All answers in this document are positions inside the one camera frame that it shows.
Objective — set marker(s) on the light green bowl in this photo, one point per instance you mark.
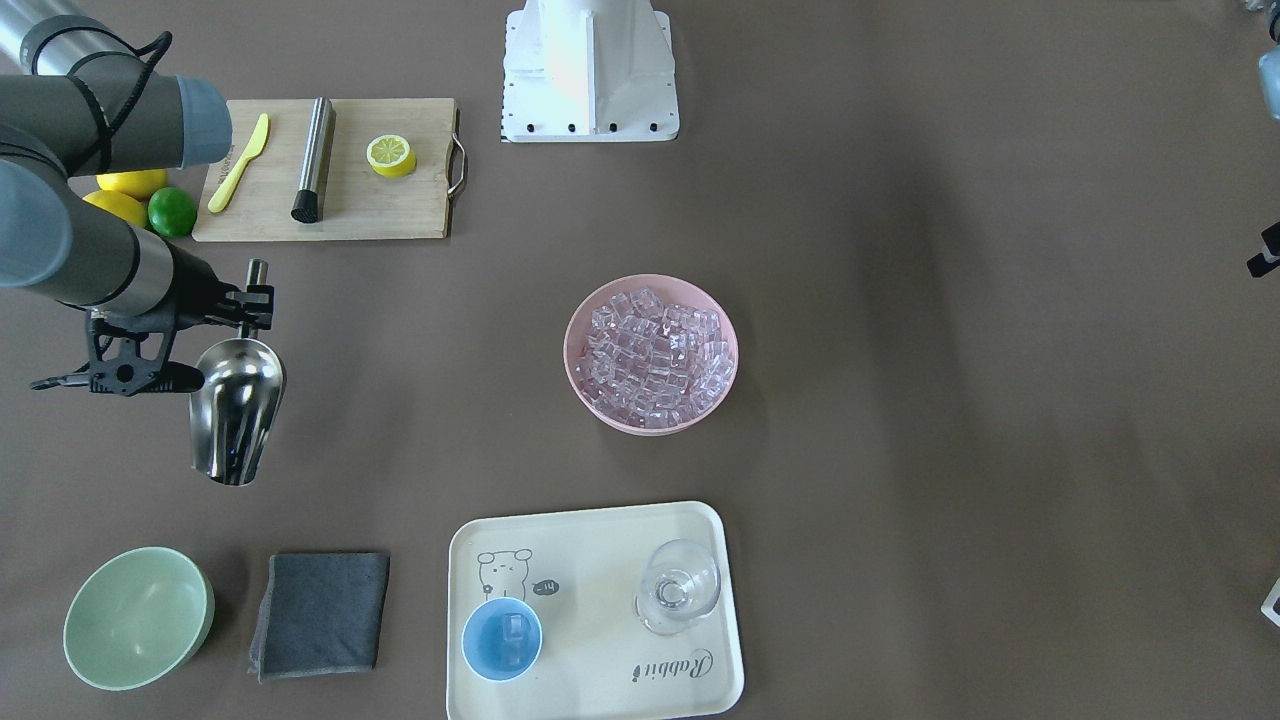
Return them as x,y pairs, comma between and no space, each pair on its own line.
137,618

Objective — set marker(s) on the lower whole yellow lemon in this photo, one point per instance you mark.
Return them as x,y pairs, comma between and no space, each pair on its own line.
121,205

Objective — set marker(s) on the yellow plastic knife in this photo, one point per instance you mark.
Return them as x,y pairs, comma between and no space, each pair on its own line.
227,188

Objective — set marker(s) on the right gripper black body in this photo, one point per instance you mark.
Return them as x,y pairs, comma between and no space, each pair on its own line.
198,288

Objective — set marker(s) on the clear ice cube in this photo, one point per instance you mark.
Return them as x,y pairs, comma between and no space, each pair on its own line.
514,629
514,657

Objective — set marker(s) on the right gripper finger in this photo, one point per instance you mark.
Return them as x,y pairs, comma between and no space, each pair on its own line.
255,298
254,321

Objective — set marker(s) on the half lemon slice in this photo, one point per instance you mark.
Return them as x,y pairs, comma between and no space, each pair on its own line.
391,156

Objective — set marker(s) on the stainless steel ice scoop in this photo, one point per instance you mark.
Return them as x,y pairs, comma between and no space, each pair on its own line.
232,414

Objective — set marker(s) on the grey folded cloth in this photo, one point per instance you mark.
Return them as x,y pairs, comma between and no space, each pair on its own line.
320,615

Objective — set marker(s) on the pile of clear ice cubes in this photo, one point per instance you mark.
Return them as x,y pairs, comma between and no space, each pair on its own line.
655,355

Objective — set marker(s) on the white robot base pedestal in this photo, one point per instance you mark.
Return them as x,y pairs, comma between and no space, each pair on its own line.
589,72

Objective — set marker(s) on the cream serving tray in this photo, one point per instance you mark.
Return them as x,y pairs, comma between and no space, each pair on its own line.
580,572

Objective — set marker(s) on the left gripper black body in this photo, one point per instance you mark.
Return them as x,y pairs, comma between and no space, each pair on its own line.
1266,256

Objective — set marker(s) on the green lime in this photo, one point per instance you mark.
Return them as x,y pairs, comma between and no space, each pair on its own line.
172,213

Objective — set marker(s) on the steel muddler black tip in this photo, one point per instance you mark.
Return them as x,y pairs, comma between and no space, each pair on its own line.
309,198

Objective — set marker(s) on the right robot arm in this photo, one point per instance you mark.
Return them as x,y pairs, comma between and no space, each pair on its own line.
85,101

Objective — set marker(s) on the upper whole yellow lemon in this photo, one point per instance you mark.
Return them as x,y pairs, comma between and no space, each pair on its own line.
138,184

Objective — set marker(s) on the pink bowl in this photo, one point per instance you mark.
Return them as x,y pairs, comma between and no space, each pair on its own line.
580,330

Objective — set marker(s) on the bamboo cutting board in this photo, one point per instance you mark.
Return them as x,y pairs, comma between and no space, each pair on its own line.
358,204

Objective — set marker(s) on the clear wine glass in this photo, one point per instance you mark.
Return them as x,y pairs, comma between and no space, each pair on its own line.
679,587

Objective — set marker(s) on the whole yellow lemon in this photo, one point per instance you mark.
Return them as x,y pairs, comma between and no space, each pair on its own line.
138,184
121,205

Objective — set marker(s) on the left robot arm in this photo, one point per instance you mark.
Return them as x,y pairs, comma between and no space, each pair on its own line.
1268,64

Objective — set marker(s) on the light blue cup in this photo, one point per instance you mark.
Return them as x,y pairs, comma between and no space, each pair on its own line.
481,636

